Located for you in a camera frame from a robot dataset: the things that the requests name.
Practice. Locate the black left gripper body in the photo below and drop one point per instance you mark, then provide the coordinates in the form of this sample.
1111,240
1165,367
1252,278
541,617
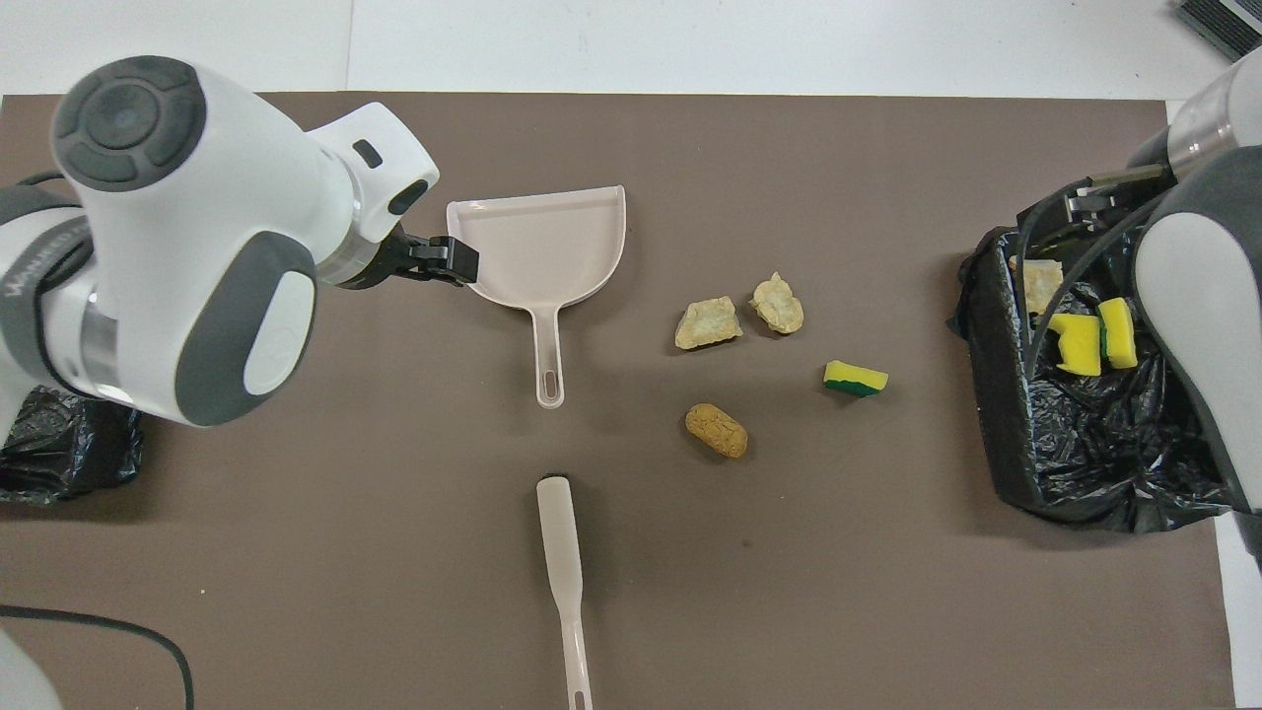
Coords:
380,261

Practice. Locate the pale yellow foam chunk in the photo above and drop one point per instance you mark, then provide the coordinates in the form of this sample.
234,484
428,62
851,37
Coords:
1045,286

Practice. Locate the pale foam lump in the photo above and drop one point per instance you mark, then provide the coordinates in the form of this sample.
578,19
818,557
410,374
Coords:
779,304

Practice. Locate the beige plastic dustpan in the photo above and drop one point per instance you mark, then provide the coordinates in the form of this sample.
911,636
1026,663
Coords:
542,242

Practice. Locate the black bag lined bin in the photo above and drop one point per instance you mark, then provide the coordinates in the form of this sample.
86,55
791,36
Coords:
1085,463
69,454

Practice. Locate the brown cracked foam lump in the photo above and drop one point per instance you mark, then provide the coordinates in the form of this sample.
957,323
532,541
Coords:
717,431

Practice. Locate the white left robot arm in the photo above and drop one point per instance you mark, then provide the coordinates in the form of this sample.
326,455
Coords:
197,227

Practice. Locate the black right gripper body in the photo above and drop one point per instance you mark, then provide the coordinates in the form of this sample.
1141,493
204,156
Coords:
1163,168

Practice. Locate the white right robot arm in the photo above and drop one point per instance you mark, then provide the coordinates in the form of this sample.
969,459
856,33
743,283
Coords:
1203,296

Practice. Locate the beige hand brush black bristles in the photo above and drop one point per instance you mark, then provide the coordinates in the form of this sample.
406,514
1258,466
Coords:
559,532

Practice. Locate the notched yellow sponge piece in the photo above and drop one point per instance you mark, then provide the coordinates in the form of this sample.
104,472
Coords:
1080,345

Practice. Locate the brown table mat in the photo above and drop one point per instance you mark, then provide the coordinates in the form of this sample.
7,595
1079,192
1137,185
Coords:
789,148

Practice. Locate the dark ribbed device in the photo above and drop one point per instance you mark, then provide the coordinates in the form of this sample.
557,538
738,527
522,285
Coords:
1227,30

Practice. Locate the beige flat foam chunk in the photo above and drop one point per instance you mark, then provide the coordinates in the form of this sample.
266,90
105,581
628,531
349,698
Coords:
708,323

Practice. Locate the yellow green sponge wedge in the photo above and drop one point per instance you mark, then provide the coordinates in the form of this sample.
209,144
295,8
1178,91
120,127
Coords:
856,379

